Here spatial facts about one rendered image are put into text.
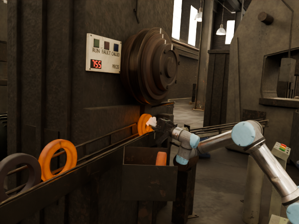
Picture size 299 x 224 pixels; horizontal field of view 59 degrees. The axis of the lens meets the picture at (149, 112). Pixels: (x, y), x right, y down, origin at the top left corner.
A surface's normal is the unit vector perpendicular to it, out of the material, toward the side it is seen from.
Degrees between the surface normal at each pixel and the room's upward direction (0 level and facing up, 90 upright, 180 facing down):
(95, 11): 90
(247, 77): 90
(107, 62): 90
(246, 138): 84
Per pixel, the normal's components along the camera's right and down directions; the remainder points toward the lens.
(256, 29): -0.70, 0.04
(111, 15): 0.86, 0.11
